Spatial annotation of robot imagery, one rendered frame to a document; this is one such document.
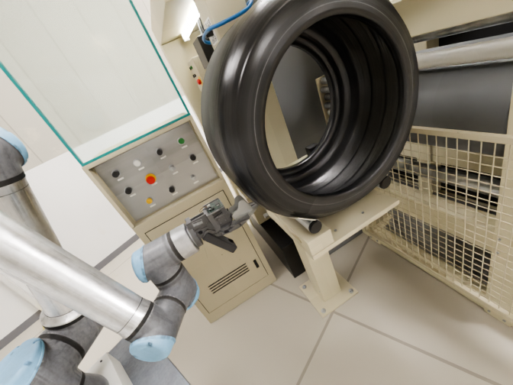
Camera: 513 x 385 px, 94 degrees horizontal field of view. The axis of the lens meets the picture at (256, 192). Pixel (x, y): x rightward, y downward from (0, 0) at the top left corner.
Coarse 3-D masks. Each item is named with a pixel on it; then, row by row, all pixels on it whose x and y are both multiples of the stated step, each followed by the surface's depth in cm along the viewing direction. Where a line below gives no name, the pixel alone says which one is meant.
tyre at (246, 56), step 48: (288, 0) 46; (336, 0) 48; (384, 0) 52; (240, 48) 47; (288, 48) 47; (336, 48) 80; (384, 48) 69; (240, 96) 48; (336, 96) 88; (384, 96) 77; (240, 144) 52; (336, 144) 94; (384, 144) 78; (288, 192) 59; (336, 192) 67
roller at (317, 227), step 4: (296, 220) 79; (300, 220) 76; (304, 220) 75; (308, 220) 73; (316, 220) 72; (304, 224) 74; (308, 224) 72; (312, 224) 72; (316, 224) 72; (320, 224) 72; (308, 228) 72; (312, 228) 72; (316, 228) 72; (320, 228) 73; (312, 232) 72; (316, 232) 73
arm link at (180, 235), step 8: (184, 224) 67; (176, 232) 64; (184, 232) 64; (176, 240) 63; (184, 240) 63; (192, 240) 65; (176, 248) 62; (184, 248) 63; (192, 248) 64; (184, 256) 64
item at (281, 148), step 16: (192, 0) 82; (208, 0) 74; (224, 0) 76; (240, 0) 77; (208, 16) 78; (224, 16) 77; (240, 16) 79; (224, 32) 79; (272, 96) 92; (272, 112) 94; (272, 128) 96; (272, 144) 98; (288, 144) 101; (288, 160) 104; (304, 256) 133; (320, 272) 136; (320, 288) 141; (336, 288) 146
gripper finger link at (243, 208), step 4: (240, 200) 67; (244, 200) 68; (240, 204) 68; (244, 204) 68; (248, 204) 69; (256, 204) 71; (240, 208) 68; (244, 208) 68; (248, 208) 69; (252, 208) 69; (256, 208) 70; (236, 212) 68; (240, 212) 68; (244, 212) 69; (248, 212) 69; (252, 212) 69; (232, 216) 68; (236, 216) 68; (240, 216) 69; (236, 220) 68
